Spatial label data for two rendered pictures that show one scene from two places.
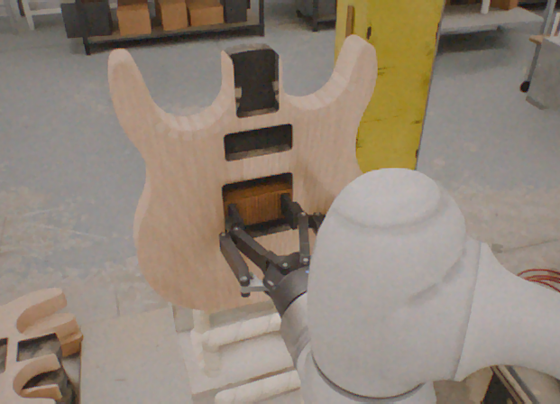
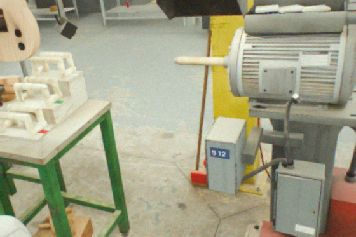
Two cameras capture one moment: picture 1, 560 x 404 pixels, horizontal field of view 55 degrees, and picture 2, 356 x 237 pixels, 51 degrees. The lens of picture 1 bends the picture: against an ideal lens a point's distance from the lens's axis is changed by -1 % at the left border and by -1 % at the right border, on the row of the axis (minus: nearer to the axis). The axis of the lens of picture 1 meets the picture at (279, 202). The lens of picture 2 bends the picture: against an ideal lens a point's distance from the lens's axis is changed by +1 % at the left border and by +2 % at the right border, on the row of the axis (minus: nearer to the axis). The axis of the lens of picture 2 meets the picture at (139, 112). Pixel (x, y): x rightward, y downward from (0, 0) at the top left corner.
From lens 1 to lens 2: 152 cm
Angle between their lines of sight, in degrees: 40
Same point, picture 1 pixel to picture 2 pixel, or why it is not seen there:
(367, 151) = (219, 75)
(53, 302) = (15, 79)
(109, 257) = (133, 123)
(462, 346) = not seen: outside the picture
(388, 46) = not seen: hidden behind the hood
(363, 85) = not seen: outside the picture
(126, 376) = not seen: hidden behind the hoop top
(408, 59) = (238, 20)
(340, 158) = (14, 6)
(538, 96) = (170, 13)
